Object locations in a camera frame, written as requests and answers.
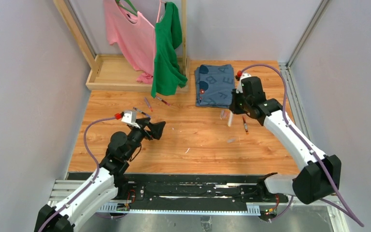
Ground purple pen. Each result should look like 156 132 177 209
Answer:
133 107 151 118
144 97 153 112

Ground white pen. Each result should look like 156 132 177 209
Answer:
227 112 234 127

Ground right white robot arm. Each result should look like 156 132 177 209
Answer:
229 73 342 204

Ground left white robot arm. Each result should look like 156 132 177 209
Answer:
34 111 166 232

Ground folded blue t-shirt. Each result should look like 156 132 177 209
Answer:
194 64 235 109

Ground green t-shirt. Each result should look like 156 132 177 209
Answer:
151 2 188 98

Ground wooden clothes rack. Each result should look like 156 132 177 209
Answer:
55 0 189 93

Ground pink t-shirt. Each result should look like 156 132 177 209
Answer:
103 0 156 84

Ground green clothes hanger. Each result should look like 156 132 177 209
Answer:
115 0 138 16

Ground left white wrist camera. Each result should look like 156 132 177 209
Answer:
121 110 140 128

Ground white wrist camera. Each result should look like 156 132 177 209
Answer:
121 110 140 128
236 73 252 93

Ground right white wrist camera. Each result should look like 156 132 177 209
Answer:
236 73 252 93

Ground aluminium frame rail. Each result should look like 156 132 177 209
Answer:
38 179 346 232

